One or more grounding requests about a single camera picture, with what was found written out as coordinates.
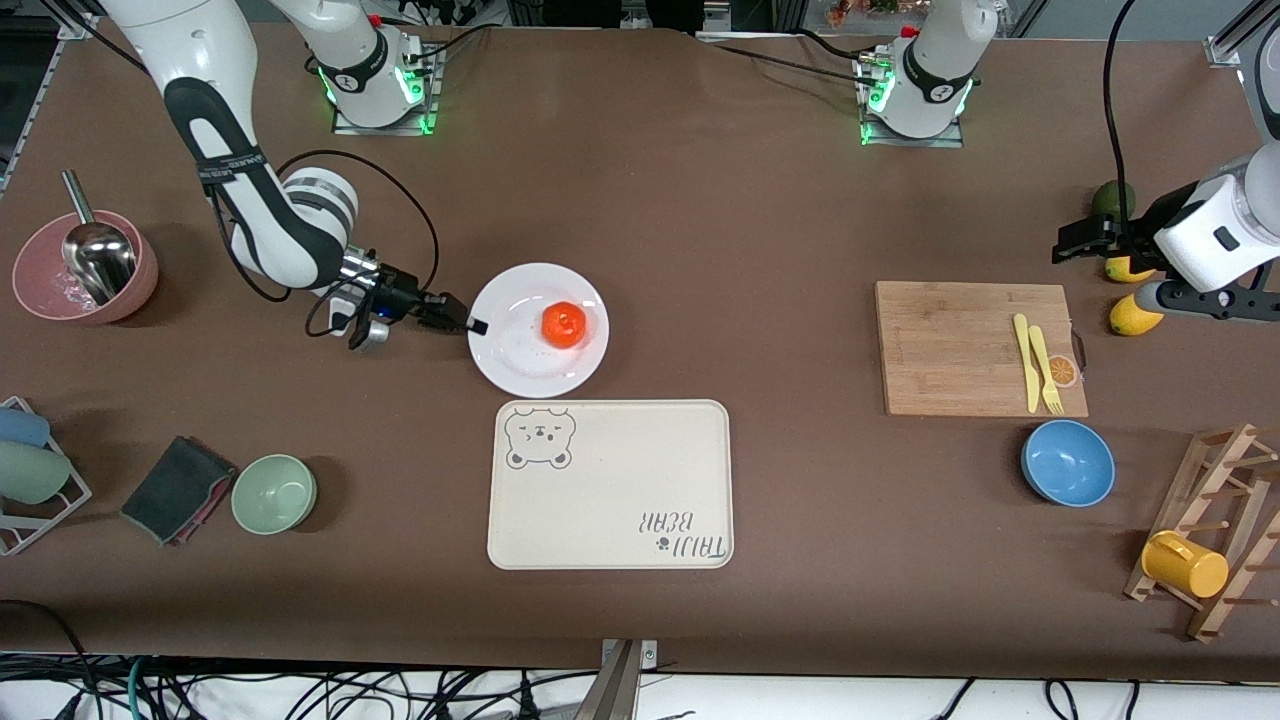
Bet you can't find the white round plate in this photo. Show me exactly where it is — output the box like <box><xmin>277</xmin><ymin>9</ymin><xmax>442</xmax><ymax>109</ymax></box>
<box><xmin>467</xmin><ymin>262</ymin><xmax>610</xmax><ymax>398</ymax></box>

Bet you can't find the orange mandarin fruit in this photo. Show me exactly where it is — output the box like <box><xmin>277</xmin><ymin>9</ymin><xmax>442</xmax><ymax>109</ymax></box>
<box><xmin>541</xmin><ymin>301</ymin><xmax>589</xmax><ymax>349</ymax></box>

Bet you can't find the dark green avocado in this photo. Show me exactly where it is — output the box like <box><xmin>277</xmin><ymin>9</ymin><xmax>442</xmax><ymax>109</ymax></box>
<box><xmin>1090</xmin><ymin>180</ymin><xmax>1137</xmax><ymax>220</ymax></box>

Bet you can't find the yellow plastic fork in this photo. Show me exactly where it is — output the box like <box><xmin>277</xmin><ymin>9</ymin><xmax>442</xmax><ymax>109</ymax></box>
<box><xmin>1028</xmin><ymin>325</ymin><xmax>1065</xmax><ymax>416</ymax></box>

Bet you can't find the yellow plastic knife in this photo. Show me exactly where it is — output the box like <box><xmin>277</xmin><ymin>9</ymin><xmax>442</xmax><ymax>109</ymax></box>
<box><xmin>1013</xmin><ymin>313</ymin><xmax>1042</xmax><ymax>414</ymax></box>

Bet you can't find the wooden cutting board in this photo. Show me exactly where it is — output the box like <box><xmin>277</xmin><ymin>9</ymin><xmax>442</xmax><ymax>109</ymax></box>
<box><xmin>875</xmin><ymin>281</ymin><xmax>1089</xmax><ymax>418</ymax></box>

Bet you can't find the blue bowl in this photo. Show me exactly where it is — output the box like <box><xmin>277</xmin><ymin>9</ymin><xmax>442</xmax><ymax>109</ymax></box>
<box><xmin>1021</xmin><ymin>419</ymin><xmax>1116</xmax><ymax>508</ymax></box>

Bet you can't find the beige bear print tray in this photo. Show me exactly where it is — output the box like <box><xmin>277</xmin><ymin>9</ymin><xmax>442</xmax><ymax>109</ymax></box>
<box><xmin>487</xmin><ymin>399</ymin><xmax>734</xmax><ymax>570</ymax></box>

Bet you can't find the pale green bowl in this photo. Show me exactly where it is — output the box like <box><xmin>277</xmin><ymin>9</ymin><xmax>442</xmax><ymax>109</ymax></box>
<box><xmin>231</xmin><ymin>454</ymin><xmax>318</xmax><ymax>536</ymax></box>

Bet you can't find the wooden mug rack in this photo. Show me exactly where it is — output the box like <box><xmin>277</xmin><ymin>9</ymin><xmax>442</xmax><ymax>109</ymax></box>
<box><xmin>1123</xmin><ymin>423</ymin><xmax>1280</xmax><ymax>643</ymax></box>

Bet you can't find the dark grey folded cloth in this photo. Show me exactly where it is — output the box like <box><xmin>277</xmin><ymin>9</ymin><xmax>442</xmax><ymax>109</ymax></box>
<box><xmin>121</xmin><ymin>435</ymin><xmax>238</xmax><ymax>547</ymax></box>

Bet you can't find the metal ladle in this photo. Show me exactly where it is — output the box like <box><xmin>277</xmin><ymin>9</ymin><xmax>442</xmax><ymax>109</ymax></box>
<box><xmin>61</xmin><ymin>169</ymin><xmax>137</xmax><ymax>306</ymax></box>

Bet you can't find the yellow cup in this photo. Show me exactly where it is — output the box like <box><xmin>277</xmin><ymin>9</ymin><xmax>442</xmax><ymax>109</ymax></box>
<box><xmin>1141</xmin><ymin>530</ymin><xmax>1230</xmax><ymax>599</ymax></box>

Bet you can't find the pink bowl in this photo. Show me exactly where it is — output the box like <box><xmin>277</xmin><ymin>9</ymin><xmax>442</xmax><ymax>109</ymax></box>
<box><xmin>12</xmin><ymin>210</ymin><xmax>159</xmax><ymax>324</ymax></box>

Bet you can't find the light blue cup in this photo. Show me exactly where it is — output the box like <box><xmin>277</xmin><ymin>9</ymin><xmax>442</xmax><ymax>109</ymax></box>
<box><xmin>0</xmin><ymin>407</ymin><xmax>51</xmax><ymax>448</ymax></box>

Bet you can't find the pale green cup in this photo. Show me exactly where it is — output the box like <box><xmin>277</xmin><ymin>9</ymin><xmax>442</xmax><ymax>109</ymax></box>
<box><xmin>0</xmin><ymin>440</ymin><xmax>73</xmax><ymax>505</ymax></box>

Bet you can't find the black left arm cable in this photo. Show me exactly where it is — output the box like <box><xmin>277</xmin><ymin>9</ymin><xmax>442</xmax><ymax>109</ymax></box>
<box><xmin>1102</xmin><ymin>0</ymin><xmax>1142</xmax><ymax>227</ymax></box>

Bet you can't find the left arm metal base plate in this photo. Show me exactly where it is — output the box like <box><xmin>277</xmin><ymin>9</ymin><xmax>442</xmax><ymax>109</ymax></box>
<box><xmin>858</xmin><ymin>50</ymin><xmax>966</xmax><ymax>149</ymax></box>

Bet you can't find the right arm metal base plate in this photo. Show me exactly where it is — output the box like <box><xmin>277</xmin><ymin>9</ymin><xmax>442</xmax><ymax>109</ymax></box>
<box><xmin>332</xmin><ymin>45</ymin><xmax>441</xmax><ymax>136</ymax></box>

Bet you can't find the aluminium frame corner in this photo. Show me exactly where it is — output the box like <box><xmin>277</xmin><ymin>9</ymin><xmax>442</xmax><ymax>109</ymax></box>
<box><xmin>1205</xmin><ymin>0</ymin><xmax>1280</xmax><ymax>67</ymax></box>
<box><xmin>55</xmin><ymin>0</ymin><xmax>103</xmax><ymax>41</ymax></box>

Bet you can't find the black base power cable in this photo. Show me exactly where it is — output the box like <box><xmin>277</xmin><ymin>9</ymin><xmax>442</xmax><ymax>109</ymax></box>
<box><xmin>698</xmin><ymin>36</ymin><xmax>883</xmax><ymax>85</ymax></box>

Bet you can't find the white wire rack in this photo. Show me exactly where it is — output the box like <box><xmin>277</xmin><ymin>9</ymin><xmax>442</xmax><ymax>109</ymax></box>
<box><xmin>0</xmin><ymin>395</ymin><xmax>93</xmax><ymax>556</ymax></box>

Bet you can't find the metal table clamp bracket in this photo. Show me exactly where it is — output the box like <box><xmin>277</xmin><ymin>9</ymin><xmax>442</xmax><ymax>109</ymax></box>
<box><xmin>575</xmin><ymin>638</ymin><xmax>659</xmax><ymax>720</ymax></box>

